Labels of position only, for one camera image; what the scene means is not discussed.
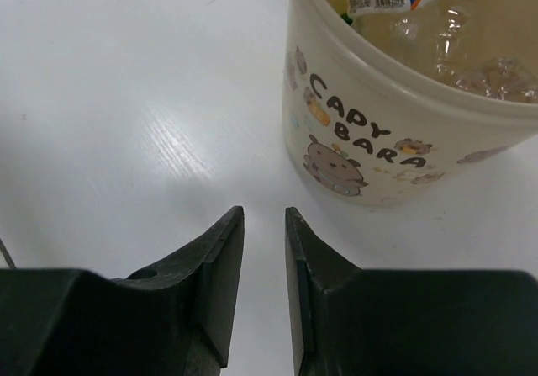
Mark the cream cartoon capybara bin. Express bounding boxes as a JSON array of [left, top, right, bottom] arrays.
[[282, 0, 537, 206]]

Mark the green plastic bottle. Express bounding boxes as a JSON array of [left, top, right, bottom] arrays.
[[341, 13, 353, 25]]

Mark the large clear crushed bottle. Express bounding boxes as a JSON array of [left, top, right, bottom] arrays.
[[390, 0, 476, 82]]

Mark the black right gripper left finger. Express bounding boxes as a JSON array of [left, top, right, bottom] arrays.
[[1, 206, 245, 375]]

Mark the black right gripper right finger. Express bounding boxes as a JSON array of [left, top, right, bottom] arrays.
[[285, 207, 537, 375]]

